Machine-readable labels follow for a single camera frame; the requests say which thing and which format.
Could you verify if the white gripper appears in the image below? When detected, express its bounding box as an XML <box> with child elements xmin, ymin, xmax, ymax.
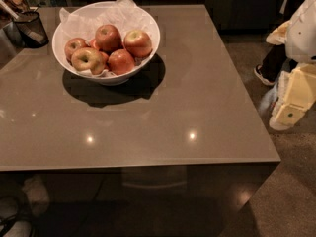
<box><xmin>266</xmin><ymin>0</ymin><xmax>316</xmax><ymax>131</ymax></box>

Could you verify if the red-green apple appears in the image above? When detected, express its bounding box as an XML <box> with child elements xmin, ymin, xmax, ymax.
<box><xmin>123</xmin><ymin>29</ymin><xmax>152</xmax><ymax>58</ymax></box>

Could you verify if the red apple front centre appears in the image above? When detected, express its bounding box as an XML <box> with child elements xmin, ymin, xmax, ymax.
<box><xmin>108</xmin><ymin>49</ymin><xmax>135</xmax><ymax>75</ymax></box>

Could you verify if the red apple back centre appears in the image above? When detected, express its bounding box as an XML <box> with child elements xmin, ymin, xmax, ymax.
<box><xmin>95</xmin><ymin>24</ymin><xmax>121</xmax><ymax>52</ymax></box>

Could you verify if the white bowl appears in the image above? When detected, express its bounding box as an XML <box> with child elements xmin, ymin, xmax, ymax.
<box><xmin>52</xmin><ymin>1</ymin><xmax>160</xmax><ymax>86</ymax></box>

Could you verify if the small hidden red apple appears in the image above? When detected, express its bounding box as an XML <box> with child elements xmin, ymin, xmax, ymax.
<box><xmin>90</xmin><ymin>39</ymin><xmax>100</xmax><ymax>50</ymax></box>

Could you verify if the yellow-green apple front left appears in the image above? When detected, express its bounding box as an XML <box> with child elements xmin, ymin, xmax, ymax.
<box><xmin>71</xmin><ymin>47</ymin><xmax>106</xmax><ymax>75</ymax></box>

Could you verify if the red apple far left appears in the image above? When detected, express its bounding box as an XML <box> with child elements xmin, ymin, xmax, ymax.
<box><xmin>64</xmin><ymin>38</ymin><xmax>89</xmax><ymax>61</ymax></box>

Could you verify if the person's black white shoe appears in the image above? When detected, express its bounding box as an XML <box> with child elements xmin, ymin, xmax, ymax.
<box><xmin>254</xmin><ymin>65</ymin><xmax>275</xmax><ymax>87</ymax></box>

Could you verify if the white paper liner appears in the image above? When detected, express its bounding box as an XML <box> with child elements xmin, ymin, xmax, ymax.
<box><xmin>52</xmin><ymin>0</ymin><xmax>160</xmax><ymax>85</ymax></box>

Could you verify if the black mesh pen cup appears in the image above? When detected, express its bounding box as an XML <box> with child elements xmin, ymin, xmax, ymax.
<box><xmin>14</xmin><ymin>11</ymin><xmax>49</xmax><ymax>48</ymax></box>

